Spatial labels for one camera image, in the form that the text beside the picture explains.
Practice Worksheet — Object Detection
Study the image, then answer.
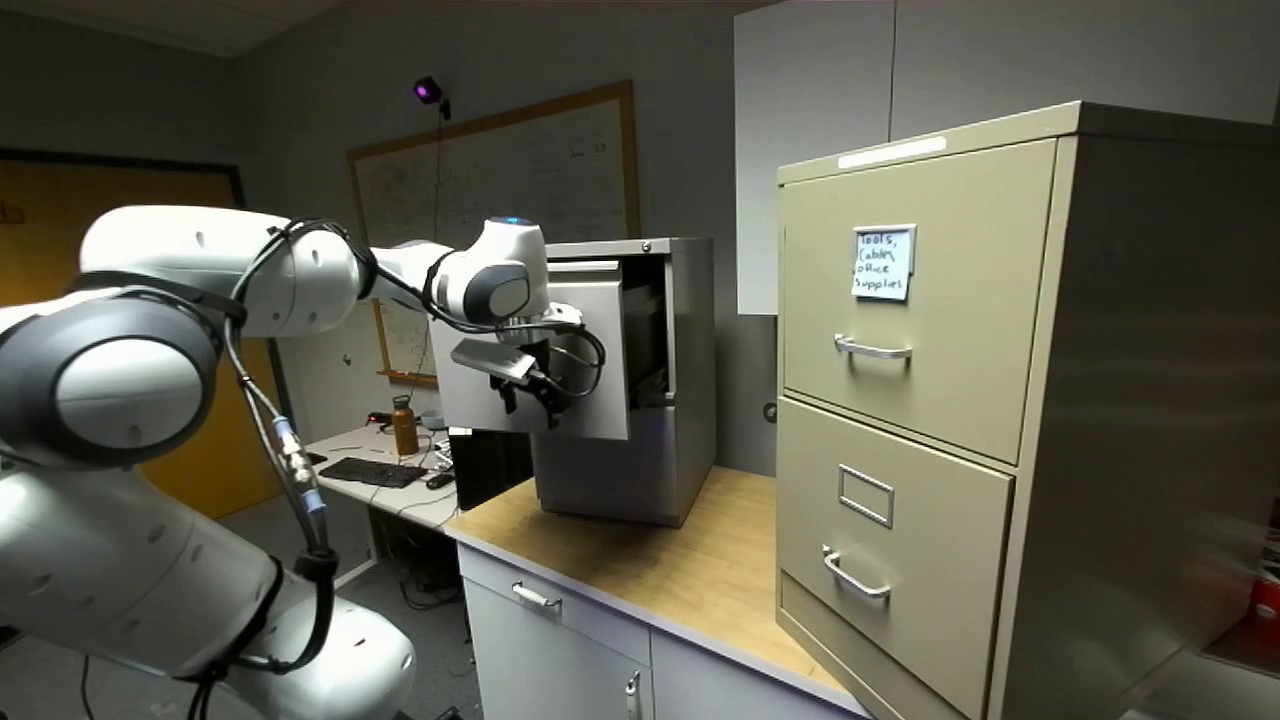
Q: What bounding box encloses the metal label holder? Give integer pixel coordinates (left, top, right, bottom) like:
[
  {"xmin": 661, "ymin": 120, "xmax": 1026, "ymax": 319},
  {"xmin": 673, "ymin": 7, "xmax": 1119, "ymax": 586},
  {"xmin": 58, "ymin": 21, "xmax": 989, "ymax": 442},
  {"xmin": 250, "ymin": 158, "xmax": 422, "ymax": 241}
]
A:
[{"xmin": 834, "ymin": 460, "xmax": 901, "ymax": 532}]

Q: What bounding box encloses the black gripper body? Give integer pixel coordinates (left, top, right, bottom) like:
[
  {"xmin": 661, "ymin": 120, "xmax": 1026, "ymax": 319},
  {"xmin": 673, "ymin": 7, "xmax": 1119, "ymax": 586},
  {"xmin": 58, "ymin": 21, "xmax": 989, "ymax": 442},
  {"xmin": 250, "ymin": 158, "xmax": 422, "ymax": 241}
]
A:
[{"xmin": 523, "ymin": 299, "xmax": 607, "ymax": 408}]

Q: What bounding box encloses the yellow wooden door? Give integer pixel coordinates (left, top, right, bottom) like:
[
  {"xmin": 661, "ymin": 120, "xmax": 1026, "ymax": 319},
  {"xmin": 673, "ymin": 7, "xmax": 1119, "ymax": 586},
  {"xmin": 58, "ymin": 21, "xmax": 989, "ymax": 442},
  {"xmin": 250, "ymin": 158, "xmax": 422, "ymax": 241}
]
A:
[{"xmin": 0, "ymin": 147, "xmax": 286, "ymax": 526}]

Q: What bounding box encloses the white base cabinet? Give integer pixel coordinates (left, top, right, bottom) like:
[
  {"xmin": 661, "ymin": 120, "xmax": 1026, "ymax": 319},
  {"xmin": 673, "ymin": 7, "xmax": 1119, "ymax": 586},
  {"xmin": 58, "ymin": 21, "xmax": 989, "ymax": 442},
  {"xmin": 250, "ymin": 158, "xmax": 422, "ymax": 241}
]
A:
[{"xmin": 453, "ymin": 539, "xmax": 855, "ymax": 720}]

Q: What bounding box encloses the beige filing cabinet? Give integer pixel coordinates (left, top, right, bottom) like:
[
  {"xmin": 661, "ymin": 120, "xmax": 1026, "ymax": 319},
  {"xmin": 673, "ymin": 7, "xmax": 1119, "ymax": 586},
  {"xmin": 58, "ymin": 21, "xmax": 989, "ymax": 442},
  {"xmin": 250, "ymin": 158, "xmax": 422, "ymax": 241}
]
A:
[{"xmin": 773, "ymin": 97, "xmax": 1280, "ymax": 720}]

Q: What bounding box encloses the grey cabinet drawer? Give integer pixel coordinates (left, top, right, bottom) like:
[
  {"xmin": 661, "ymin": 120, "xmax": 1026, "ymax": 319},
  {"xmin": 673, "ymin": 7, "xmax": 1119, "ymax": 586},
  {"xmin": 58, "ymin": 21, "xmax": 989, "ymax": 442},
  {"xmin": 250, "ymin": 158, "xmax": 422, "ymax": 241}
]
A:
[{"xmin": 426, "ymin": 255, "xmax": 673, "ymax": 447}]

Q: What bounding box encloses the black keyboard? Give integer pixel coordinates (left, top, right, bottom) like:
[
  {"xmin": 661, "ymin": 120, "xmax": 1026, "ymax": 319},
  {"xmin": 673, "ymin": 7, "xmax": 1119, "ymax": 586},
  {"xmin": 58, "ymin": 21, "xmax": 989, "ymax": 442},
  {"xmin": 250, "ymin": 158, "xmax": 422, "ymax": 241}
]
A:
[{"xmin": 317, "ymin": 453, "xmax": 432, "ymax": 494}]

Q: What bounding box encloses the beige filing drawer with note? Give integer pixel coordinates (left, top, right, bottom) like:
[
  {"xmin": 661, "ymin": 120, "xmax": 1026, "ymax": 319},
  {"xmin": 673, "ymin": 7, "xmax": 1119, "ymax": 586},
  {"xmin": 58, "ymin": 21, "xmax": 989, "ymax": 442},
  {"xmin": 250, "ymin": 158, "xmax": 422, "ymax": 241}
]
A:
[{"xmin": 774, "ymin": 135, "xmax": 1058, "ymax": 470}]

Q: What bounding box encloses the white desk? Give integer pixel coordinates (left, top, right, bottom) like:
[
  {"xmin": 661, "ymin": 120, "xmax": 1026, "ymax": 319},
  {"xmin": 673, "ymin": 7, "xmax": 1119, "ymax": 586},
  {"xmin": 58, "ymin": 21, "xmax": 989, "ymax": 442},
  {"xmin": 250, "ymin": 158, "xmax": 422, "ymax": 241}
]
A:
[{"xmin": 301, "ymin": 420, "xmax": 463, "ymax": 537}]

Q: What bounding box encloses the brown bottle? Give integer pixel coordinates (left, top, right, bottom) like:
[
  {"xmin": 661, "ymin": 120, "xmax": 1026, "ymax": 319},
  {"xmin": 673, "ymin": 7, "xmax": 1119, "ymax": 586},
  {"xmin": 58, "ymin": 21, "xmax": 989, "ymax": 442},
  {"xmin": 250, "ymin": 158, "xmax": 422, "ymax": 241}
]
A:
[{"xmin": 389, "ymin": 391, "xmax": 422, "ymax": 460}]

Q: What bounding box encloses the beige filing drawer, empty label holder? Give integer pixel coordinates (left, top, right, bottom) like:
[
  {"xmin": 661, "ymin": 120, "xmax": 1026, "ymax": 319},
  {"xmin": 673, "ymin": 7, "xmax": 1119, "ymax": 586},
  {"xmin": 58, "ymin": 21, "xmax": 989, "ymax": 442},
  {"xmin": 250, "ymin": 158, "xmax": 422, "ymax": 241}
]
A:
[{"xmin": 773, "ymin": 391, "xmax": 1015, "ymax": 720}]

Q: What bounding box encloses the blue-framed paper note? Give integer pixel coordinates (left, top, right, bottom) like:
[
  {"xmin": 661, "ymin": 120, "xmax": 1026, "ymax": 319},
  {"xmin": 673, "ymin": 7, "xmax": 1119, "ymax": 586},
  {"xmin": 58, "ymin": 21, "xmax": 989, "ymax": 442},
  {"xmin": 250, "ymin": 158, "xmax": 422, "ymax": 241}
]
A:
[{"xmin": 846, "ymin": 221, "xmax": 918, "ymax": 308}]

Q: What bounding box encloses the red object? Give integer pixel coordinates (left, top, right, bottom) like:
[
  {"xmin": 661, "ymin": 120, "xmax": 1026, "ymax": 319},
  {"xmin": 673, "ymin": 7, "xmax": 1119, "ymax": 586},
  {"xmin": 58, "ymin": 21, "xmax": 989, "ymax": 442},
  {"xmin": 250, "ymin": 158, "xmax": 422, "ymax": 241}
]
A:
[{"xmin": 1230, "ymin": 563, "xmax": 1280, "ymax": 658}]

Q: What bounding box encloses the camera with purple light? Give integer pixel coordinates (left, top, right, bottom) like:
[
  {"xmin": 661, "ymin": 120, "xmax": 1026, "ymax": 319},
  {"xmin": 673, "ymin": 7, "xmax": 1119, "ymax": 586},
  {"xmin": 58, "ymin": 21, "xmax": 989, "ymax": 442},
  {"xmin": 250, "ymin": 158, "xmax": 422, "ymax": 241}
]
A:
[{"xmin": 409, "ymin": 73, "xmax": 455, "ymax": 126}]

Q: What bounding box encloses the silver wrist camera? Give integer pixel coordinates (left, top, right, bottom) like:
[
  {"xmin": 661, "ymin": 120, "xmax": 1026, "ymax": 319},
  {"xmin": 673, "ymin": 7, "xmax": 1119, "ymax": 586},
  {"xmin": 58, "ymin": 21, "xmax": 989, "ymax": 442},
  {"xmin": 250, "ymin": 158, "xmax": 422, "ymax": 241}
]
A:
[{"xmin": 447, "ymin": 336, "xmax": 538, "ymax": 390}]

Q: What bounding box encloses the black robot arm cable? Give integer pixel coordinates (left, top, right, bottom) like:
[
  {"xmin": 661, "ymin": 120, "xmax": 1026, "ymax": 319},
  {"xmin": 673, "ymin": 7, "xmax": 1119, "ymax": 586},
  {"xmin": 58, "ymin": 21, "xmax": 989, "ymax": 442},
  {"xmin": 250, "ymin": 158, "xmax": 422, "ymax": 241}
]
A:
[{"xmin": 185, "ymin": 218, "xmax": 379, "ymax": 720}]

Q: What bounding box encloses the black computer box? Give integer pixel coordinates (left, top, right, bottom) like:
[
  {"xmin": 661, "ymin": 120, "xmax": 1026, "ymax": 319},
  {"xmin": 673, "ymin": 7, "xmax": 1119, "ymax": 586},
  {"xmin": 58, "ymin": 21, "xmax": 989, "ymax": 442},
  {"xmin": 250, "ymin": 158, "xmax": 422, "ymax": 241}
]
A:
[{"xmin": 447, "ymin": 423, "xmax": 536, "ymax": 515}]

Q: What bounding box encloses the wood-framed whiteboard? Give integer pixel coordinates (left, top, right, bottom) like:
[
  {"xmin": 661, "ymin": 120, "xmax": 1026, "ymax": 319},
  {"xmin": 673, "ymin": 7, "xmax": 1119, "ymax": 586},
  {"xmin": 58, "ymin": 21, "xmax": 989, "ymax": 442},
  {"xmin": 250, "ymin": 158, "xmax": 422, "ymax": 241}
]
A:
[{"xmin": 345, "ymin": 80, "xmax": 643, "ymax": 391}]

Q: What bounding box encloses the silver drawer handle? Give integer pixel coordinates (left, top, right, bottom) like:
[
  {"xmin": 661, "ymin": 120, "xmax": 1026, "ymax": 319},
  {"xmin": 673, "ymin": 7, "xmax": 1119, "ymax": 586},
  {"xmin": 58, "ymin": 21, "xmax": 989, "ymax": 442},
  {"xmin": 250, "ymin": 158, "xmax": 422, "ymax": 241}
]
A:
[
  {"xmin": 831, "ymin": 327, "xmax": 918, "ymax": 378},
  {"xmin": 817, "ymin": 539, "xmax": 894, "ymax": 608}
]

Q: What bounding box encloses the silver base cabinet handle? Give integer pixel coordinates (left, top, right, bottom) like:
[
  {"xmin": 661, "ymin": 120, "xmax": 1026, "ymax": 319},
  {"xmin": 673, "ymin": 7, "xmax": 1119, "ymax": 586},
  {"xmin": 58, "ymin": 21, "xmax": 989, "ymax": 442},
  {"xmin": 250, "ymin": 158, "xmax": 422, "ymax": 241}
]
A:
[{"xmin": 506, "ymin": 579, "xmax": 566, "ymax": 619}]

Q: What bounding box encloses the small grey metal cabinet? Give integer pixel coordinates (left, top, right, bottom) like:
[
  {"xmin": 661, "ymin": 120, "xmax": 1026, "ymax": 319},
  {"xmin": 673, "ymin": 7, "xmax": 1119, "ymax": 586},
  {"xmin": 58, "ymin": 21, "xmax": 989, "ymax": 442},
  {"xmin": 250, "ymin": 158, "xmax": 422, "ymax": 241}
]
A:
[{"xmin": 533, "ymin": 234, "xmax": 721, "ymax": 530}]

